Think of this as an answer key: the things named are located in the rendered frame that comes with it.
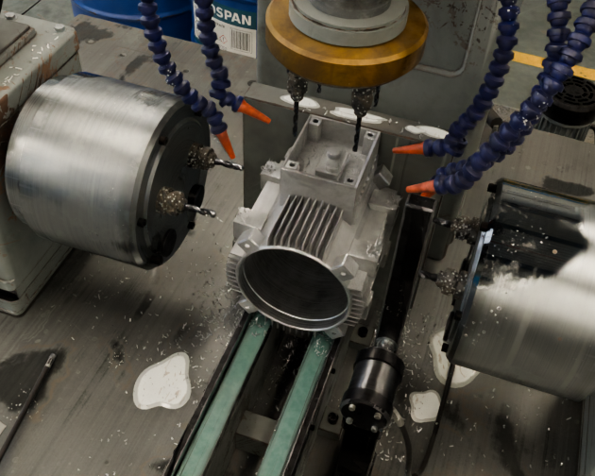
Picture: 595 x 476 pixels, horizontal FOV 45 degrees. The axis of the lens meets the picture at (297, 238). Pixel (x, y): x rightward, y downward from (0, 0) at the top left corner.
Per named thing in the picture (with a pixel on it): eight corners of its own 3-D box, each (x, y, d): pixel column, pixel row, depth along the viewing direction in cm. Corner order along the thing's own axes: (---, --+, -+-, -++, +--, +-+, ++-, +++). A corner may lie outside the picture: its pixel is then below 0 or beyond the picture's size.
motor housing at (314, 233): (274, 220, 115) (278, 126, 101) (389, 253, 112) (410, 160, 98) (226, 314, 102) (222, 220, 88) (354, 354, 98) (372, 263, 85)
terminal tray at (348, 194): (304, 153, 103) (308, 112, 98) (376, 172, 101) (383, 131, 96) (276, 208, 95) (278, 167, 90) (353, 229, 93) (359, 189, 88)
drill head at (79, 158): (42, 145, 126) (7, 15, 107) (236, 199, 119) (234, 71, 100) (-51, 244, 109) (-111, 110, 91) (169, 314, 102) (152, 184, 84)
